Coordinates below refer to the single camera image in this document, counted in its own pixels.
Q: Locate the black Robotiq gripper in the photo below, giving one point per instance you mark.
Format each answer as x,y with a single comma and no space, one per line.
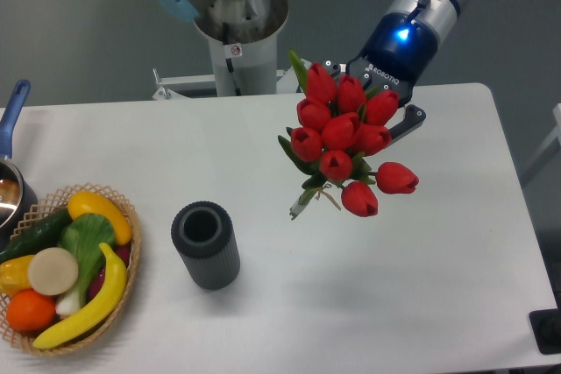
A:
400,48

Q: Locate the red tulip bouquet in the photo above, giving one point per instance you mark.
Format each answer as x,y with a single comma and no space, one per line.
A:
340,125

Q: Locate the dark grey ribbed vase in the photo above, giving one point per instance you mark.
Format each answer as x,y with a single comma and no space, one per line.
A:
203,235

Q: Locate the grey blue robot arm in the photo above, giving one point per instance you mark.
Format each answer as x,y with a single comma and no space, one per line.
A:
242,37

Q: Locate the black device at edge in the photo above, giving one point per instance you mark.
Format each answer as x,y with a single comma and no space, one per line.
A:
546,329

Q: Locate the purple eggplant toy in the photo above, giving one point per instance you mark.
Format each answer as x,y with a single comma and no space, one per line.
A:
124,253

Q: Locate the yellow squash toy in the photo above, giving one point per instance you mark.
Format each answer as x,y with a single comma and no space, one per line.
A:
87,202

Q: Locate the yellow plastic banana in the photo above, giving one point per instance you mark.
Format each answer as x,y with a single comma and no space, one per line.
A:
95,311

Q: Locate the green bok choy toy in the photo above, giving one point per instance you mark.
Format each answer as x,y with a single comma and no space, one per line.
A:
82,238

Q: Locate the woven wicker basket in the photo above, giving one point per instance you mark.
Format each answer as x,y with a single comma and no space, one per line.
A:
44,207

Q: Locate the dark green cucumber toy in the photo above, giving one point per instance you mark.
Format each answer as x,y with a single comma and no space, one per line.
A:
42,234

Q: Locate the beige round disc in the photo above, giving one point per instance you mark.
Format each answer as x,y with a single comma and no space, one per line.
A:
52,271

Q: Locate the yellow bell pepper toy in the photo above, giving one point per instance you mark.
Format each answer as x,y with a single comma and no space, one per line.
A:
14,278

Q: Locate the orange plastic fruit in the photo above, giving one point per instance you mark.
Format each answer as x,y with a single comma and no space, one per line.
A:
30,311

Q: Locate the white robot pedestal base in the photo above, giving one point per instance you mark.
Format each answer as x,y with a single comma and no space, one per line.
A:
237,70

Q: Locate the white frame at right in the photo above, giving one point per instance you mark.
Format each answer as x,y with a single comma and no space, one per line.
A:
544,153

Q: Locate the blue handled saucepan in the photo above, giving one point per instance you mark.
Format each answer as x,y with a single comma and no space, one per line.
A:
16,195

